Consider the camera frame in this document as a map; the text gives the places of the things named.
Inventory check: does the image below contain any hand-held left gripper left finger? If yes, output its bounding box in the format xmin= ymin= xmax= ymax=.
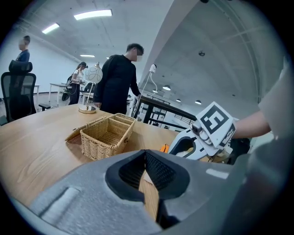
xmin=29 ymin=149 xmax=163 ymax=235

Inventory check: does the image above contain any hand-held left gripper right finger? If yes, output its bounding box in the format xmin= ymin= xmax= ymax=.
xmin=145 ymin=149 xmax=244 ymax=230

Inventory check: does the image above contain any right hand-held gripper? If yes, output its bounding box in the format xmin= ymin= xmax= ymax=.
xmin=168 ymin=101 xmax=237 ymax=161

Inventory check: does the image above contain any person's right forearm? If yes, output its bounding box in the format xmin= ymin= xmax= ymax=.
xmin=233 ymin=109 xmax=272 ymax=140

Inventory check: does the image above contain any black metal railing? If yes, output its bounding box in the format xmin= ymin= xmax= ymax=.
xmin=132 ymin=95 xmax=198 ymax=132

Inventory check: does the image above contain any woven wicker basket with lid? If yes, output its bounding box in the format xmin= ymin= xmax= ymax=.
xmin=65 ymin=112 xmax=137 ymax=161

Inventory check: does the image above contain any person's light grey shirt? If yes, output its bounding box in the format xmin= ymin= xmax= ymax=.
xmin=257 ymin=56 xmax=294 ymax=140

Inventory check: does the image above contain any white background table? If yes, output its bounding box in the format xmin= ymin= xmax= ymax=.
xmin=49 ymin=82 xmax=70 ymax=106

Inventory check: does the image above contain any gold table lamp globe shade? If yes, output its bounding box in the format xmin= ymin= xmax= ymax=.
xmin=78 ymin=62 xmax=103 ymax=114

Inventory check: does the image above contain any black mesh office chair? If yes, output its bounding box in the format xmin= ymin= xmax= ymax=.
xmin=0 ymin=60 xmax=51 ymax=126

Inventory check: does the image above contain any white camera on bent stalk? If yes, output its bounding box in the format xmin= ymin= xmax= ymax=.
xmin=133 ymin=64 xmax=158 ymax=119

